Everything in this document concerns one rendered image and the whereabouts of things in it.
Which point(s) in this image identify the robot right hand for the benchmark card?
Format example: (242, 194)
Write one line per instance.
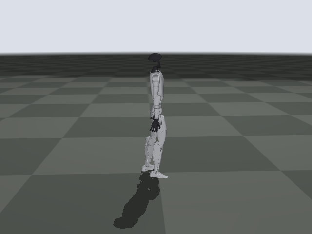
(155, 124)

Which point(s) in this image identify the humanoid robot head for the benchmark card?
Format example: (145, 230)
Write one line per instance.
(155, 57)

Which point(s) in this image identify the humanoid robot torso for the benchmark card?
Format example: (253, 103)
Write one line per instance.
(161, 90)

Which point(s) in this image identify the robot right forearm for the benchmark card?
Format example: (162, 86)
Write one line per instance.
(156, 105)

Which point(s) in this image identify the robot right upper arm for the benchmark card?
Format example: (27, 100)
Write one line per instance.
(155, 81)

